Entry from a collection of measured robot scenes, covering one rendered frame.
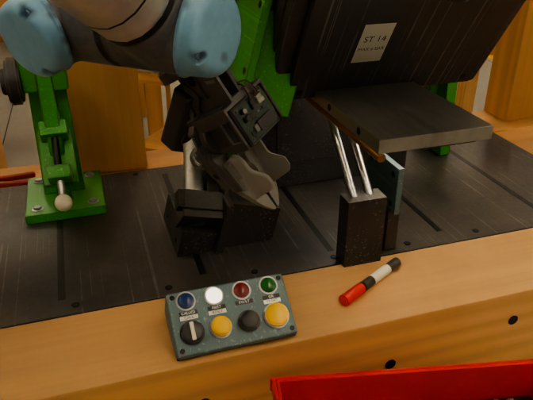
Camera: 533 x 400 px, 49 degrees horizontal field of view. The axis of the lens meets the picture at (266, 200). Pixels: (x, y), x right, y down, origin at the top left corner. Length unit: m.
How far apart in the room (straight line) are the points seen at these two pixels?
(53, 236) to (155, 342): 0.32
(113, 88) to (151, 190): 0.21
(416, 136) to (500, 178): 0.50
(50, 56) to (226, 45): 0.16
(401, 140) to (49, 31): 0.41
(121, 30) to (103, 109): 0.73
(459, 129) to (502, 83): 0.82
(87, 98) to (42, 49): 0.61
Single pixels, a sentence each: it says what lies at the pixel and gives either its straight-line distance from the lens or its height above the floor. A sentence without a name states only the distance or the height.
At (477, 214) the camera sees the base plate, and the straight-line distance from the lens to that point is 1.07.
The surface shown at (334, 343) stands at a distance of 0.77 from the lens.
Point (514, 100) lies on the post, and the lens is 1.57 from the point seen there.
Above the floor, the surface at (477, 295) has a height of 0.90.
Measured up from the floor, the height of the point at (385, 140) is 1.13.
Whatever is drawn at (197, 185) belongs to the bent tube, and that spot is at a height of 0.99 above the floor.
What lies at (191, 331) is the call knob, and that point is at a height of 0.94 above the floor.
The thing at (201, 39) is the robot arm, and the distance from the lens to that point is 0.48.
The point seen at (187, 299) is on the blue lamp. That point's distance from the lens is 0.73.
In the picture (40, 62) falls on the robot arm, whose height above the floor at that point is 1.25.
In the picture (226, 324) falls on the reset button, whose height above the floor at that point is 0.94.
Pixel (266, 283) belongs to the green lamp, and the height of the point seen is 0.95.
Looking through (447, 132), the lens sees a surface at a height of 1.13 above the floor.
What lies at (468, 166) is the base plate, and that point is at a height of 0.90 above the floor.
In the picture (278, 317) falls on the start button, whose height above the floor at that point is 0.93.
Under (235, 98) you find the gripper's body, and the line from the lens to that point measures 0.65.
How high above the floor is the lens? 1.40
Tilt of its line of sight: 28 degrees down
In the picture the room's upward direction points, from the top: straight up
